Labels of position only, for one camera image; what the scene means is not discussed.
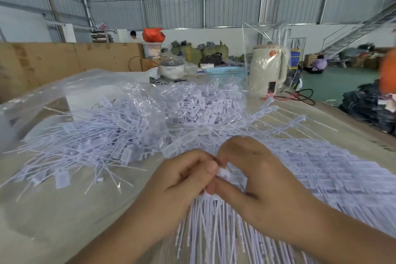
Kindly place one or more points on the person's left hand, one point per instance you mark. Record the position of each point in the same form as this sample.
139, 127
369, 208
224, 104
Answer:
173, 180

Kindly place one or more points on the person's right hand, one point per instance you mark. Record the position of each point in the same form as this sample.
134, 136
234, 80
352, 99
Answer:
269, 189

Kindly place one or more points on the person's left thumb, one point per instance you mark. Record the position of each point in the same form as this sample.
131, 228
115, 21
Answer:
202, 163

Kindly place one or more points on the person's right thumb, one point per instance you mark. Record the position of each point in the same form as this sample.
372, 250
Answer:
233, 192

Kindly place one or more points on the single white seal tag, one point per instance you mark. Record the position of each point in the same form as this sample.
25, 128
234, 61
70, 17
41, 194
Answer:
223, 172

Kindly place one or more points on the fanned bundle of white seal tags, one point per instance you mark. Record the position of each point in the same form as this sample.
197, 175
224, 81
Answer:
324, 168

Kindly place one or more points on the person's left forearm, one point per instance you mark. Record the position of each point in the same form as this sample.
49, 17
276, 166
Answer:
123, 236

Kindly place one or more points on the person's right forearm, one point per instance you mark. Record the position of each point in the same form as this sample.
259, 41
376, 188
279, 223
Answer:
346, 229

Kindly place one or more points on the bagged heap of white seal tags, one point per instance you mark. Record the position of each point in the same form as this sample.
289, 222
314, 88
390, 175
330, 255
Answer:
201, 103

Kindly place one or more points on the blue plastic basket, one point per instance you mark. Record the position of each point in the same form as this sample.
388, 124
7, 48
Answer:
224, 70

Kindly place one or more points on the small clear plastic container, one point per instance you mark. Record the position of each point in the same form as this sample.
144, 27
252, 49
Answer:
191, 69

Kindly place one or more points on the white rice cooker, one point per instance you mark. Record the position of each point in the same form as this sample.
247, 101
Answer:
171, 69

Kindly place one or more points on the black bag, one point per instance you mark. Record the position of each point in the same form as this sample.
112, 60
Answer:
212, 59

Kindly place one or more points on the green sack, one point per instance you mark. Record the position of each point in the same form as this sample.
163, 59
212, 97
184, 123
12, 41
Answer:
216, 49
187, 53

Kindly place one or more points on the cream electric kettle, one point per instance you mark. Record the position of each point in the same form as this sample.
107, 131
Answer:
263, 69

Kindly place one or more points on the loose pile of white seal tags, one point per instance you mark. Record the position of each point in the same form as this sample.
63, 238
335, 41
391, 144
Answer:
92, 137

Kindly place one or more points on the clear plastic storage bin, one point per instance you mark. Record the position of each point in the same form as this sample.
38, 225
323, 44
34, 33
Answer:
152, 51

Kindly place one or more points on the white paper sheet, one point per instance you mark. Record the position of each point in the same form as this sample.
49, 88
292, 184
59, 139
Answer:
89, 101

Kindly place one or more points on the orange plastic bag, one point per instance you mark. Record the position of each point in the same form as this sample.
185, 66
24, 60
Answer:
153, 35

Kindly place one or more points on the blue plastic crate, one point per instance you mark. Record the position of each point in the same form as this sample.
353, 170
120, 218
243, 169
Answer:
295, 58

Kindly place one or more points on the clear plastic wrapping bag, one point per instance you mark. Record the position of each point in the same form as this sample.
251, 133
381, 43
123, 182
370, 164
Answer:
275, 35

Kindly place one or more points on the brown cardboard box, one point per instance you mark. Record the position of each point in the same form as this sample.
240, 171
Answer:
310, 59

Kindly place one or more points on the pile of dark clothing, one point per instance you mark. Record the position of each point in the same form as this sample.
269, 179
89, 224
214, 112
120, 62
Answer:
368, 107

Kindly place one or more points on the cluttered storage shelf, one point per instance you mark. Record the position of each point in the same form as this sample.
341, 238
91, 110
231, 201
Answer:
102, 36

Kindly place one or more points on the large clear plastic bag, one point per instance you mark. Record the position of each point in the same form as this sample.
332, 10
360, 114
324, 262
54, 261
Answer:
37, 99

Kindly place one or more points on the brown cardboard board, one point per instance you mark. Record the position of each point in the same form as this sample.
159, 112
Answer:
46, 62

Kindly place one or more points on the heap of mixed clothing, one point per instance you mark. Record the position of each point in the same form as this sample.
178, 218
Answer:
359, 55

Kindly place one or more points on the orange round object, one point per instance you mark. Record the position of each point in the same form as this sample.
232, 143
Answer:
388, 70

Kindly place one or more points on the metal staircase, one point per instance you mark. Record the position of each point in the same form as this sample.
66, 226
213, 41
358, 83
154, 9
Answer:
355, 30

